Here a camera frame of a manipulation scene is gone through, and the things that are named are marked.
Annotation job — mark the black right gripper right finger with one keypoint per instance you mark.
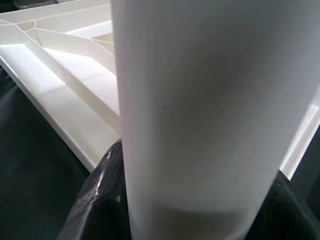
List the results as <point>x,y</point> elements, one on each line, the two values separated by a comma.
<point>292,217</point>

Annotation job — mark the white plastic children table top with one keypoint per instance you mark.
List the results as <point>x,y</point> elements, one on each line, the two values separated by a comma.
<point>62,75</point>

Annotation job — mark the white plastic table leg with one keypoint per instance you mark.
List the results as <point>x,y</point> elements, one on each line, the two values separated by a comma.
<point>212,112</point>

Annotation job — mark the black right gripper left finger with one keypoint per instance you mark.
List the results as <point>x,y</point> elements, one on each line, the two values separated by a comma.
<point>100,200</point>

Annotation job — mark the black fabric table cloth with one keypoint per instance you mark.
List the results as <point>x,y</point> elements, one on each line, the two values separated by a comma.
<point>30,175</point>

